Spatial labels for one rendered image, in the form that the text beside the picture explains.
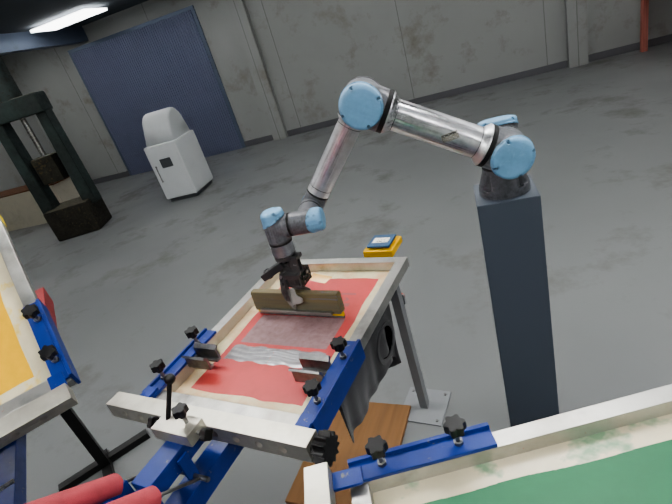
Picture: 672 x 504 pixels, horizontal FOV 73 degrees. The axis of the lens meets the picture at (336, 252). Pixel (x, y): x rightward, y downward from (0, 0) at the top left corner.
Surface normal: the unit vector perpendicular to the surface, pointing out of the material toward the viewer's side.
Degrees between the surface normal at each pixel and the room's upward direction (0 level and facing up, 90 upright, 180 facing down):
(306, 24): 90
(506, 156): 94
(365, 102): 86
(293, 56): 90
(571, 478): 0
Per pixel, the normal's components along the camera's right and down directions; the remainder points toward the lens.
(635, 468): -0.27, -0.86
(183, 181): -0.15, 0.48
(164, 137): -0.23, 0.19
